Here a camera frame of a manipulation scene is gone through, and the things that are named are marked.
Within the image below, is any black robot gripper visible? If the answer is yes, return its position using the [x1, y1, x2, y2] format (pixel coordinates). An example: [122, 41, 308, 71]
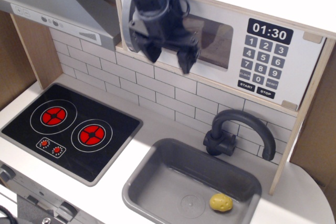
[128, 8, 200, 74]

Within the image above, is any white toy microwave door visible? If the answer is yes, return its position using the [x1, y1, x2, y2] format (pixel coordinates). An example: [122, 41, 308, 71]
[119, 0, 326, 111]

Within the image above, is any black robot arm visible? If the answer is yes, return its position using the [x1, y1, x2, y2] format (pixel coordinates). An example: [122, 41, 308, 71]
[122, 0, 200, 74]

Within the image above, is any wooden toy microwave cabinet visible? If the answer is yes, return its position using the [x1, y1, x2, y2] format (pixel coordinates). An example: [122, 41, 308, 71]
[82, 0, 335, 194]

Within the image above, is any dark grey toy faucet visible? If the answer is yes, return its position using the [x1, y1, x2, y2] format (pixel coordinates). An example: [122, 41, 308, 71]
[203, 110, 277, 162]

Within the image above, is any black toy stovetop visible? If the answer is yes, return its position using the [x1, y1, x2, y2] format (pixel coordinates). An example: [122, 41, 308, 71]
[1, 84, 143, 187]

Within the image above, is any grey toy sink basin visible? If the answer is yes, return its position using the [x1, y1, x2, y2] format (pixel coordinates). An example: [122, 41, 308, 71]
[122, 138, 262, 223]

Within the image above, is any grey toy range hood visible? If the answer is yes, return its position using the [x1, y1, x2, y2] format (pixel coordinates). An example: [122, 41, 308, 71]
[1, 0, 121, 50]

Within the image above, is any yellow toy potato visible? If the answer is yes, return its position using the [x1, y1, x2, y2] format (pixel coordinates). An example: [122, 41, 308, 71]
[209, 193, 233, 212]

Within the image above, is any grey toy oven front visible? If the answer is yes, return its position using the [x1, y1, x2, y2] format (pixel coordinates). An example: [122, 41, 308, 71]
[1, 163, 102, 223]

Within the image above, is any black cable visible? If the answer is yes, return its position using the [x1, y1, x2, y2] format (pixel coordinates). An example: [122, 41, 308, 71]
[0, 204, 18, 224]

